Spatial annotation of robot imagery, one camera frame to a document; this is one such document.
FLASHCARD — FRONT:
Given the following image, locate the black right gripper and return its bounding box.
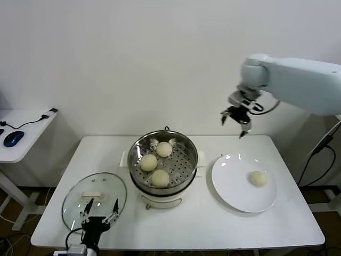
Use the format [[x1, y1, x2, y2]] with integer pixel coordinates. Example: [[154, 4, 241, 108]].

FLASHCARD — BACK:
[[220, 106, 253, 139]]

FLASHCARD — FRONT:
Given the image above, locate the round white plate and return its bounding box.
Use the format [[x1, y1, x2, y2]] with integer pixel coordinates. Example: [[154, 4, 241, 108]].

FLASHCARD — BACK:
[[211, 153, 278, 213]]

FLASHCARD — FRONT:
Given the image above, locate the black power adapter with cable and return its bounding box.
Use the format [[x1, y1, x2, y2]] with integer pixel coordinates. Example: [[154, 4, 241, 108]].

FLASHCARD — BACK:
[[297, 134, 336, 187]]

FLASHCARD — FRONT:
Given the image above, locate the white steamed baozi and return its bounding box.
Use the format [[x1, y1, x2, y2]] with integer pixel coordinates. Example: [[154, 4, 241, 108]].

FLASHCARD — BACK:
[[140, 154, 158, 172], [156, 141, 173, 157], [247, 170, 269, 187], [151, 169, 170, 187]]

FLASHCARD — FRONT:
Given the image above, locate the stainless steel steamer basket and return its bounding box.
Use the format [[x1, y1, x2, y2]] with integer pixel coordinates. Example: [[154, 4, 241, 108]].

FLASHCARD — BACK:
[[119, 130, 207, 189]]

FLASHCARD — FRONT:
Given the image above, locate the white electric cooker base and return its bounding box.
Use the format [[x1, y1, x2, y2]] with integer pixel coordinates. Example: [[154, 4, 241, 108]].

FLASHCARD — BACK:
[[129, 165, 198, 210]]

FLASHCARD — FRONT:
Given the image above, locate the blue computer mouse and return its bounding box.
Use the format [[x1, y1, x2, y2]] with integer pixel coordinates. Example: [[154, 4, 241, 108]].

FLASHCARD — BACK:
[[3, 131, 25, 147]]

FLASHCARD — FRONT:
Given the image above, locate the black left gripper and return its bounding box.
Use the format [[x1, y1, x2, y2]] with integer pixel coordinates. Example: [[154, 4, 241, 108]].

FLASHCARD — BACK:
[[79, 197, 120, 249]]

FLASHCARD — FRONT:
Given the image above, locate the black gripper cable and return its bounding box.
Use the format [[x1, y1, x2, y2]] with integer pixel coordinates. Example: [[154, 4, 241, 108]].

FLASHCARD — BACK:
[[65, 228, 86, 250], [250, 99, 281, 115]]

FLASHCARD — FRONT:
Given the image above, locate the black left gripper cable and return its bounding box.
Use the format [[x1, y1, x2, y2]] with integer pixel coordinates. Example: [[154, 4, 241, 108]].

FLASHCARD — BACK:
[[65, 228, 86, 250]]

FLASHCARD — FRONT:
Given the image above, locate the white side table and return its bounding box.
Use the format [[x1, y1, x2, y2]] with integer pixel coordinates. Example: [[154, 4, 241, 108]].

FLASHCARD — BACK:
[[0, 109, 59, 231]]

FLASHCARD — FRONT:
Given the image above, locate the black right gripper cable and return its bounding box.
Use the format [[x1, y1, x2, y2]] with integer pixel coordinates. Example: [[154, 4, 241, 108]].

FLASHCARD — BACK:
[[250, 99, 281, 115]]

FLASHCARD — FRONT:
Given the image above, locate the thin white cable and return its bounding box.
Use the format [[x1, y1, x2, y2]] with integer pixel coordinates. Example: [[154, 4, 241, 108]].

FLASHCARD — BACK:
[[303, 124, 341, 162]]

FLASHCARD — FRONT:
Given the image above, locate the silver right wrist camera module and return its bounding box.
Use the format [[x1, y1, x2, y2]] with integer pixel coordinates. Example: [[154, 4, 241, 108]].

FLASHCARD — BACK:
[[228, 84, 263, 107]]

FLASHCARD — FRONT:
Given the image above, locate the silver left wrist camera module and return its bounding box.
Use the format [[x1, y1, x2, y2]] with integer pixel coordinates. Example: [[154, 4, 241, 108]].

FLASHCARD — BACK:
[[68, 244, 88, 256]]

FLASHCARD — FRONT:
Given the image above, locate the round glass pot lid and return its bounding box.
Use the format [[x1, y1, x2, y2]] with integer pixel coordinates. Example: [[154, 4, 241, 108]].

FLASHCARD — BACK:
[[61, 172, 127, 230]]

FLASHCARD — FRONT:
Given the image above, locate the white shelf table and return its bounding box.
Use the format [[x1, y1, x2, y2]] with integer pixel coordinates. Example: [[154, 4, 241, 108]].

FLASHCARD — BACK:
[[323, 114, 341, 213]]

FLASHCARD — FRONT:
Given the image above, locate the black cable with adapter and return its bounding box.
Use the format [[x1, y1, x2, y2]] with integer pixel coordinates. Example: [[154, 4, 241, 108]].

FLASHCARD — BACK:
[[0, 108, 58, 129]]

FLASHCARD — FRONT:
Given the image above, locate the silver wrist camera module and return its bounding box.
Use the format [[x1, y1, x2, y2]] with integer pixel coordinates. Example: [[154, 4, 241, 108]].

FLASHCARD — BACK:
[[68, 244, 88, 256], [228, 84, 263, 107]]

